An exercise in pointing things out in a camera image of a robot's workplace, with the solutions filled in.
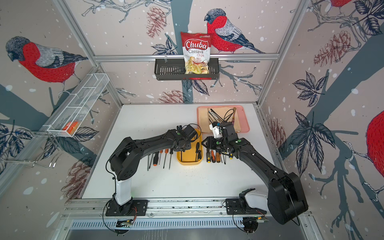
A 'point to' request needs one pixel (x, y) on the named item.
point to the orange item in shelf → (70, 127)
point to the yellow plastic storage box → (195, 155)
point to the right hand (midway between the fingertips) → (203, 142)
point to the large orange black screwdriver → (166, 151)
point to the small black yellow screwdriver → (225, 153)
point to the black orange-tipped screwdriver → (155, 159)
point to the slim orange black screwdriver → (213, 158)
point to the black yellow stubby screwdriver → (231, 155)
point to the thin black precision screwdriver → (221, 157)
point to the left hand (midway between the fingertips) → (189, 144)
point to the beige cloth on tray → (207, 115)
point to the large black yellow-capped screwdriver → (171, 152)
